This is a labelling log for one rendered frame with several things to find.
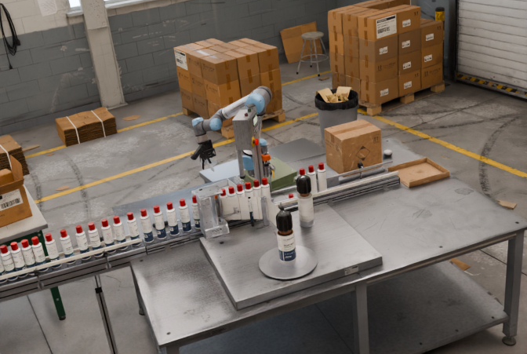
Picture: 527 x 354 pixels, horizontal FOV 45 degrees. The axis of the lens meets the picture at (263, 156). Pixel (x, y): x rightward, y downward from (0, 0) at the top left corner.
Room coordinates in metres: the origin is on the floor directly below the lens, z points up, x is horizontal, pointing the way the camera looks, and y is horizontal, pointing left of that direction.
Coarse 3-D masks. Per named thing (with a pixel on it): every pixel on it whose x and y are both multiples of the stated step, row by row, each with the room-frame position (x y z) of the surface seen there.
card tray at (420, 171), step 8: (416, 160) 3.87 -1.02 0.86; (424, 160) 3.89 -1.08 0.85; (392, 168) 3.81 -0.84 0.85; (400, 168) 3.83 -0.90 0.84; (408, 168) 3.82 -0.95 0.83; (416, 168) 3.81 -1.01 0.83; (424, 168) 3.80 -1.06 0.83; (432, 168) 3.78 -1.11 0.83; (440, 168) 3.74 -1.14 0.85; (400, 176) 3.72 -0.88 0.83; (408, 176) 3.71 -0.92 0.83; (416, 176) 3.70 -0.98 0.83; (424, 176) 3.68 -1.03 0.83; (432, 176) 3.61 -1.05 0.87; (440, 176) 3.63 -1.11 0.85; (448, 176) 3.64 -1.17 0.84; (408, 184) 3.59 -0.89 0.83; (416, 184) 3.57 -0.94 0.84
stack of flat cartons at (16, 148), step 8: (8, 136) 6.81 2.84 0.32; (0, 144) 6.58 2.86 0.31; (8, 144) 6.55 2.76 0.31; (16, 144) 6.52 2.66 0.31; (0, 152) 6.33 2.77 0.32; (8, 152) 6.34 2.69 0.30; (16, 152) 6.38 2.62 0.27; (0, 160) 6.29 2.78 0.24; (8, 160) 6.32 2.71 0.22; (24, 160) 6.41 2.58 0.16; (0, 168) 6.27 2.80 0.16; (8, 168) 6.31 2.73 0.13; (24, 168) 6.39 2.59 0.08
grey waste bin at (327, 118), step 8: (320, 112) 6.00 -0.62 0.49; (328, 112) 5.91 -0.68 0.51; (336, 112) 5.88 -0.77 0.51; (344, 112) 5.88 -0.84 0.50; (352, 112) 5.92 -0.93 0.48; (320, 120) 6.02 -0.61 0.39; (328, 120) 5.92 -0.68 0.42; (336, 120) 5.89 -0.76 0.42; (344, 120) 5.89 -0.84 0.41; (352, 120) 5.93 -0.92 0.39; (320, 128) 6.07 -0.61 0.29
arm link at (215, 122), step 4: (212, 116) 3.90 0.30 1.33; (216, 116) 3.88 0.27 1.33; (204, 120) 3.87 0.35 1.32; (208, 120) 3.84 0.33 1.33; (212, 120) 3.82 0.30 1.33; (216, 120) 3.81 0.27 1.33; (220, 120) 3.85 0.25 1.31; (204, 124) 3.83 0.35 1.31; (208, 124) 3.82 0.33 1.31; (212, 124) 3.80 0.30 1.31; (216, 124) 3.80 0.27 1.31; (220, 124) 3.83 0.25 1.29; (204, 128) 3.83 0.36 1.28; (208, 128) 3.81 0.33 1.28; (212, 128) 3.80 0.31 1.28; (216, 128) 3.80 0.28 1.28
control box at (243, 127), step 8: (240, 112) 3.50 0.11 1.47; (232, 120) 3.40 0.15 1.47; (240, 120) 3.38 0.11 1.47; (248, 120) 3.38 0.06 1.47; (240, 128) 3.38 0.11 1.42; (248, 128) 3.37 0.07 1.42; (240, 136) 3.39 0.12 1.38; (248, 136) 3.37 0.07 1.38; (256, 136) 3.48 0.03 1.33; (240, 144) 3.39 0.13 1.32; (248, 144) 3.37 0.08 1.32
